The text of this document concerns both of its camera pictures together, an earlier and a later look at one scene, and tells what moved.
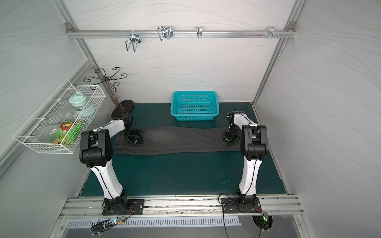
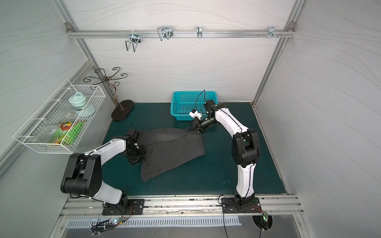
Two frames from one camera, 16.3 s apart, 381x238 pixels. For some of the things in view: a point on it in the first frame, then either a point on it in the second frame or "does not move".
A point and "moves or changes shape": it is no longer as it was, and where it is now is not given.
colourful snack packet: (69, 133) does not move
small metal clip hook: (199, 32) does not move
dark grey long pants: (171, 140) moves or changes shape
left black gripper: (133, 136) to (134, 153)
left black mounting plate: (134, 207) does not move
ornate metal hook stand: (124, 106) does not move
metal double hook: (135, 38) does not move
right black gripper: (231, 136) to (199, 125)
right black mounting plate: (241, 205) does not move
